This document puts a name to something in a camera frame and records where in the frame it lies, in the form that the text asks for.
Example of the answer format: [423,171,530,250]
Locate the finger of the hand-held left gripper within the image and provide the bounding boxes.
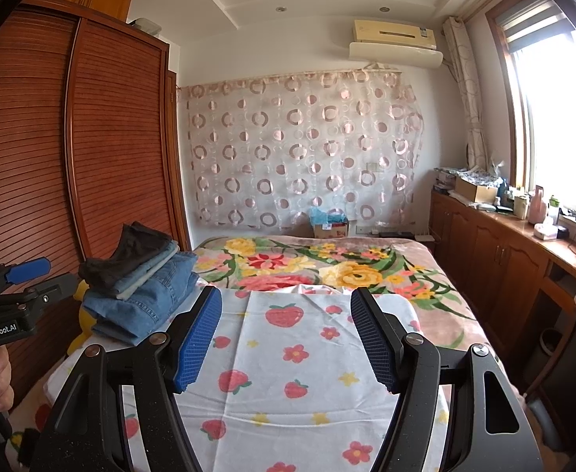
[4,257,52,286]
[27,274,79,308]

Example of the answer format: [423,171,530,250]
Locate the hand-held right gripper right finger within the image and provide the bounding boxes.
[349,286,537,472]

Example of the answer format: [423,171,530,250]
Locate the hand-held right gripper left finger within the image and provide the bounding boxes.
[30,285,223,472]

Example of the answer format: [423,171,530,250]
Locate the black pants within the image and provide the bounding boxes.
[79,222,178,301]

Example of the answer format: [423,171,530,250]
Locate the blue denim folded jeans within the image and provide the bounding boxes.
[82,252,199,346]

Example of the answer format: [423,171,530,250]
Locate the floral blanket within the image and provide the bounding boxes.
[190,235,495,355]

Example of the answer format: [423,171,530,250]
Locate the light blue folded jeans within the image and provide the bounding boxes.
[116,241,181,301]

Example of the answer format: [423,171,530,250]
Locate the strawberry print bed sheet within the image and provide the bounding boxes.
[10,282,466,472]

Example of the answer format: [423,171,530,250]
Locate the wooden slatted wardrobe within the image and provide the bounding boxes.
[0,0,191,409]

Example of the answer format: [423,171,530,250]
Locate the blue plastic bag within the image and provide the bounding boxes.
[309,207,348,227]

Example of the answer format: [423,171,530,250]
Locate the wooden cabinet counter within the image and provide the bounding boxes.
[430,189,576,394]

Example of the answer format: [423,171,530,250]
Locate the plain cardboard box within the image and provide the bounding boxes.
[454,176,498,203]

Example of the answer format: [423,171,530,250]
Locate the patterned wrapped bundle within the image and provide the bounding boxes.
[436,166,502,184]

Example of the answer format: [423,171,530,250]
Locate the circle print sheer curtain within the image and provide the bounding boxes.
[180,70,425,229]

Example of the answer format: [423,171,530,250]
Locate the pink bottle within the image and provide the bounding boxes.
[529,185,547,222]

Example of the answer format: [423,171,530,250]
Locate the patterned window drape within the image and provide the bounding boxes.
[443,16,490,168]

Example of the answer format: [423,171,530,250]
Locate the window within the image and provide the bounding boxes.
[487,0,576,217]

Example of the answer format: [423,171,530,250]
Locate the white air conditioner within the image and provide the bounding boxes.
[348,20,440,67]

